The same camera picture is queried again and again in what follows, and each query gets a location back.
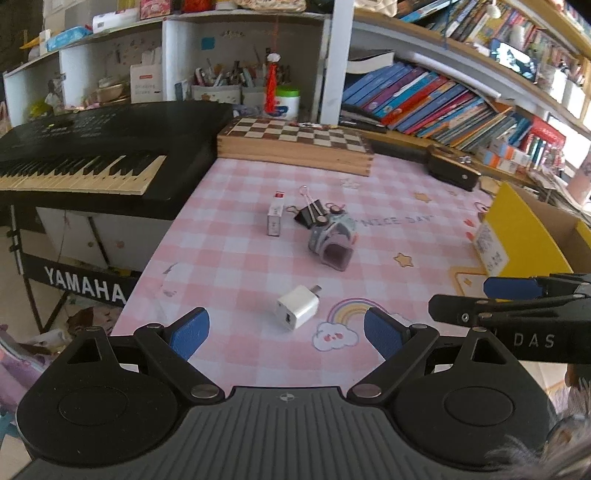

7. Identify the yellow cardboard box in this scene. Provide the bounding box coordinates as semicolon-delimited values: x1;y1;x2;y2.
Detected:
473;183;591;278

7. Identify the red tassel ornament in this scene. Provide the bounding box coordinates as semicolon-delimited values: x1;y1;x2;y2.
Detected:
263;52;280;115

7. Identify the black brown device case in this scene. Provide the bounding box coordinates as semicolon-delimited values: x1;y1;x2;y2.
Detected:
427;145;481;191

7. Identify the wooden chess board box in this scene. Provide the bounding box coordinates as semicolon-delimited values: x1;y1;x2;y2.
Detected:
217;117;374;177

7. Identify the orange white medicine box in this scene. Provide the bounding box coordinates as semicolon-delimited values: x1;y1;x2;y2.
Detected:
489;139;531;167

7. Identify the white charger cube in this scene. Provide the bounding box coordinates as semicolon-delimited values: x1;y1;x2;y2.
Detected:
276;285;322;330

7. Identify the small white red box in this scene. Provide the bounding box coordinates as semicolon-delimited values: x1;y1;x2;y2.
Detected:
266;191;284;237

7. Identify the black binder clip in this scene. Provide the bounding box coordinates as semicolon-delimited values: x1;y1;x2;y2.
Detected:
286;185;328;229

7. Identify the pink cup holder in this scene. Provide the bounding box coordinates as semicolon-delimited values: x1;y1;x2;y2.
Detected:
567;150;591;205

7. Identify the white green lidded jar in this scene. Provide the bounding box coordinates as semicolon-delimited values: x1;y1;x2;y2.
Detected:
276;85;301;121

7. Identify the black Yamaha keyboard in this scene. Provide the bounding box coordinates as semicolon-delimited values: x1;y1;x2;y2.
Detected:
1;101;233;220

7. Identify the phone on shelf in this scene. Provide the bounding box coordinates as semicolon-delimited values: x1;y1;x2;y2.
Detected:
490;39;538;83

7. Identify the white bookshelf unit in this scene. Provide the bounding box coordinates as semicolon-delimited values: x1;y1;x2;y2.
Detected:
2;0;591;139

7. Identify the pink checkered tablecloth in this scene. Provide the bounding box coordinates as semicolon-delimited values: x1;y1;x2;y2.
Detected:
115;156;492;390

